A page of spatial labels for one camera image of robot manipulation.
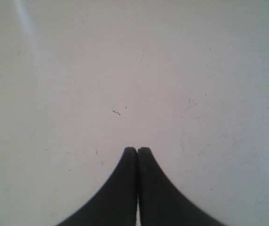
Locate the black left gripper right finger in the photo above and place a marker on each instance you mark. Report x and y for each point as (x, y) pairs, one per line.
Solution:
(160, 202)

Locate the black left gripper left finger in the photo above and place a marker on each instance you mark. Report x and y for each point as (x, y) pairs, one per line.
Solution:
(115, 204)

